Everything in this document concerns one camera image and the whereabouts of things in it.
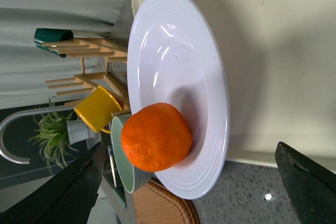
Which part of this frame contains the white ridged plate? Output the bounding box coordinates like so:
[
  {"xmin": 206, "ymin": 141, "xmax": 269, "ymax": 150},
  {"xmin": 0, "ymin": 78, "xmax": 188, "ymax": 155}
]
[{"xmin": 127, "ymin": 0, "xmax": 230, "ymax": 199}]

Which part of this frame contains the wooden cutting board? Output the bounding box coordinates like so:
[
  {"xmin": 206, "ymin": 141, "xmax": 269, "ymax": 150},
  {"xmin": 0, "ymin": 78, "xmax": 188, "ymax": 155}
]
[{"xmin": 132, "ymin": 178, "xmax": 200, "ymax": 224}]

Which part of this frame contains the dark green mug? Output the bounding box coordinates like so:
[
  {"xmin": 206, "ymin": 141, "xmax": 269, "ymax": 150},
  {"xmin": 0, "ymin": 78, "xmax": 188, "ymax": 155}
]
[{"xmin": 34, "ymin": 28, "xmax": 74, "ymax": 58}]

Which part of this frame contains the potted green plant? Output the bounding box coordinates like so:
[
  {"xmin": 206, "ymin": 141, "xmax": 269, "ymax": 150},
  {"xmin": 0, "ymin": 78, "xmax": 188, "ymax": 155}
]
[{"xmin": 29, "ymin": 111, "xmax": 95, "ymax": 174}]

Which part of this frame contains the orange mandarin fruit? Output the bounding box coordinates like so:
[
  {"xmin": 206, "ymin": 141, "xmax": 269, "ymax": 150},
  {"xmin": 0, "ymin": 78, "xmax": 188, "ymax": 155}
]
[{"xmin": 121, "ymin": 102, "xmax": 193, "ymax": 172}]

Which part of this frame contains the beige bear serving tray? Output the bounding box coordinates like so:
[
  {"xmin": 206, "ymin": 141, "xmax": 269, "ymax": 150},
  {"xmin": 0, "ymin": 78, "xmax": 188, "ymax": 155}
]
[{"xmin": 132, "ymin": 0, "xmax": 335, "ymax": 170}]

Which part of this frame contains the grey curtain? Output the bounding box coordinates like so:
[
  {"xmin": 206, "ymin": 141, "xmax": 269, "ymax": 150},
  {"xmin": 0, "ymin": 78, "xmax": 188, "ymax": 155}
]
[{"xmin": 1, "ymin": 0, "xmax": 126, "ymax": 109}]

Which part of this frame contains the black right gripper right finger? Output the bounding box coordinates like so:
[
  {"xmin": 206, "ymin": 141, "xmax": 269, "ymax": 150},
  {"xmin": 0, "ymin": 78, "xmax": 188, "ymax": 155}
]
[{"xmin": 275, "ymin": 142, "xmax": 335, "ymax": 223}]

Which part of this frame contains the silver faucet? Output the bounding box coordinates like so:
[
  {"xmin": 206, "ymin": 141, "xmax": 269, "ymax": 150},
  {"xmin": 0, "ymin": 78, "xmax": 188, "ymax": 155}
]
[{"xmin": 1, "ymin": 105, "xmax": 74, "ymax": 165}]

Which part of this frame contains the wooden dish rack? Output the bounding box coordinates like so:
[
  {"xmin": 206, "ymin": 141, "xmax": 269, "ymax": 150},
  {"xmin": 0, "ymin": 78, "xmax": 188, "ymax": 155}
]
[{"xmin": 40, "ymin": 37, "xmax": 131, "ymax": 118}]

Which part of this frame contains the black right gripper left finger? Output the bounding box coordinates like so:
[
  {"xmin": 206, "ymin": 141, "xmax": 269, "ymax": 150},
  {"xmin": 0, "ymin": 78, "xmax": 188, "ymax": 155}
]
[{"xmin": 1, "ymin": 143, "xmax": 105, "ymax": 223}]

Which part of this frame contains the green bowl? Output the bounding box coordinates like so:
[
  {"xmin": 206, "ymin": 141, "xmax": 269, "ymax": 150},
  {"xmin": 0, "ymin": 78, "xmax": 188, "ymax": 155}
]
[{"xmin": 111, "ymin": 114, "xmax": 153, "ymax": 194}]

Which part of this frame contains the yellow mug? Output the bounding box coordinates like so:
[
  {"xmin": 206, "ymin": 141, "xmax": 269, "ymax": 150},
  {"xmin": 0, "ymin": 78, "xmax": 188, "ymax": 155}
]
[{"xmin": 74, "ymin": 86, "xmax": 122, "ymax": 134}]

